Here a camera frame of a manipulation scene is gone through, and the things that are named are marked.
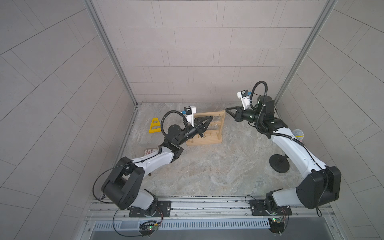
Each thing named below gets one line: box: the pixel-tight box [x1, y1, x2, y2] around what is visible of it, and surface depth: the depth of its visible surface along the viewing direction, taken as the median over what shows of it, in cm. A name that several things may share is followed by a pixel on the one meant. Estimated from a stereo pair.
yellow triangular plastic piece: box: [149, 117, 162, 134], surface depth 104 cm
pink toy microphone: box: [292, 129, 304, 143], surface depth 69 cm
